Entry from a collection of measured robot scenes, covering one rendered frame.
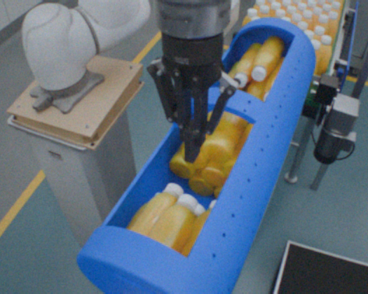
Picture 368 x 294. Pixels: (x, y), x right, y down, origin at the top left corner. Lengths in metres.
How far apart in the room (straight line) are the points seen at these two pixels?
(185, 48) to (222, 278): 0.38
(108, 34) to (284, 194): 1.51
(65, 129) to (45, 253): 1.14
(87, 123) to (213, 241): 0.55
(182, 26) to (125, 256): 0.35
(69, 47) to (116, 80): 0.21
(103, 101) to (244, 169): 0.53
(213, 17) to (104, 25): 0.66
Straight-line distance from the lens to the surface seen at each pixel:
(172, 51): 0.41
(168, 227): 0.63
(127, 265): 0.55
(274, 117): 0.80
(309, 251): 1.85
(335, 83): 1.32
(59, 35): 0.96
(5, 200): 2.33
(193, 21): 0.38
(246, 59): 1.09
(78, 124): 1.01
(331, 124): 1.50
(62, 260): 1.99
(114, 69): 1.15
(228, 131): 0.78
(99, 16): 1.00
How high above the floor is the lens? 1.73
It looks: 47 degrees down
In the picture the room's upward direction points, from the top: straight up
